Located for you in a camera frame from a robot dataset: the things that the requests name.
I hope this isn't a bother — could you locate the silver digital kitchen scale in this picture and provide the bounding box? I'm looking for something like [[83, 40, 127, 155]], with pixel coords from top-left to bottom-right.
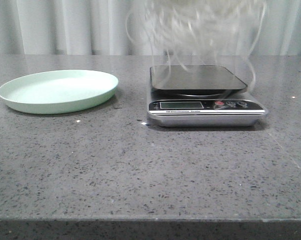
[[146, 65, 268, 127]]

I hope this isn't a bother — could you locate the mint green round plate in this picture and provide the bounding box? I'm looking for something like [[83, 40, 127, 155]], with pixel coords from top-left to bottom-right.
[[0, 69, 119, 115]]

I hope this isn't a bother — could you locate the white pleated curtain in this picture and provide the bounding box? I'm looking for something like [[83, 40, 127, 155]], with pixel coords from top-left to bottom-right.
[[0, 0, 301, 56]]

